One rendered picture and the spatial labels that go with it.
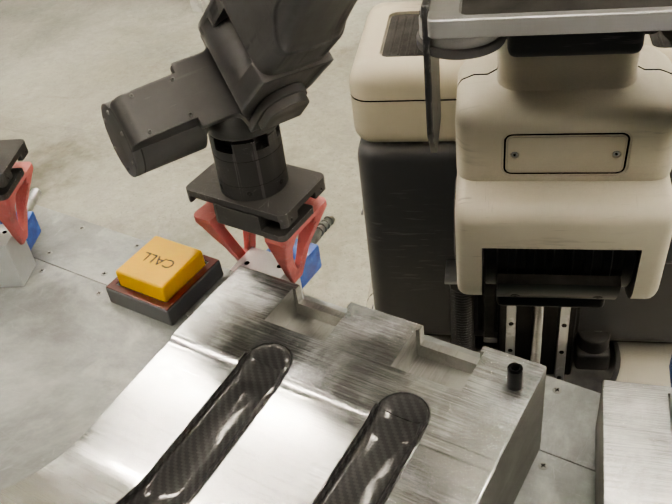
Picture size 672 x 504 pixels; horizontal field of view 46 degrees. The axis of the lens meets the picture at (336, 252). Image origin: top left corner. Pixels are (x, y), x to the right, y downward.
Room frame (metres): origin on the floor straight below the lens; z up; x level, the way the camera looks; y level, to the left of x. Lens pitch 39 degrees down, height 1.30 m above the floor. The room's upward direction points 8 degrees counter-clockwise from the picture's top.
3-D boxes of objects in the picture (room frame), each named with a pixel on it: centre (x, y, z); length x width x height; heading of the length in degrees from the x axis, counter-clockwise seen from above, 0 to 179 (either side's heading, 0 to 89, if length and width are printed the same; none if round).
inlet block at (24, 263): (0.70, 0.33, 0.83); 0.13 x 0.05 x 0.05; 172
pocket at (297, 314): (0.44, 0.03, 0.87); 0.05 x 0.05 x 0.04; 54
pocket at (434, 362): (0.38, -0.06, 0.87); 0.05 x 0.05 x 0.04; 54
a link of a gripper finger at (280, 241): (0.55, 0.05, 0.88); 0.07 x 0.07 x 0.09; 54
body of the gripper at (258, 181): (0.56, 0.06, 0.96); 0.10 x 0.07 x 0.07; 54
